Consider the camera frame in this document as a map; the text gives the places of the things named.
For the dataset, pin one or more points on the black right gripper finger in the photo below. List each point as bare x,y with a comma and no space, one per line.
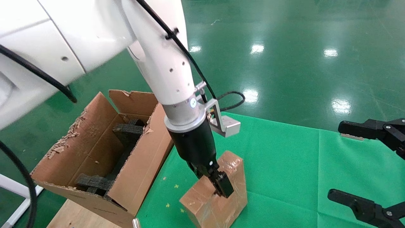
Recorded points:
373,129
367,210

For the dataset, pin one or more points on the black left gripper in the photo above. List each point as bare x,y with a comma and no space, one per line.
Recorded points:
193,145

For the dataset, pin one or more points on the small taped cardboard box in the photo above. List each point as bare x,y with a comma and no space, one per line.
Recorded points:
205,205

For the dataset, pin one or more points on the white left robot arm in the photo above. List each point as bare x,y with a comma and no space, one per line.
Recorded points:
158,63

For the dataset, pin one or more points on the large open cardboard carton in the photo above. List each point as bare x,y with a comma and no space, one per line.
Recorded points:
142,164

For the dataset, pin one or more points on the green table cloth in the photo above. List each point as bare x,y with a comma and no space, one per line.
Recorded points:
284,164

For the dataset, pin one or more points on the black foam insert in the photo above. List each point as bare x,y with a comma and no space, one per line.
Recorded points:
95,182
128,131

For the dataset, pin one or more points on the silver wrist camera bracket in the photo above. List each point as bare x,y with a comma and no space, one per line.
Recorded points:
229,126

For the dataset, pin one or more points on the white metal frame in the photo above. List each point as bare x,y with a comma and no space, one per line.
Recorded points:
22,190

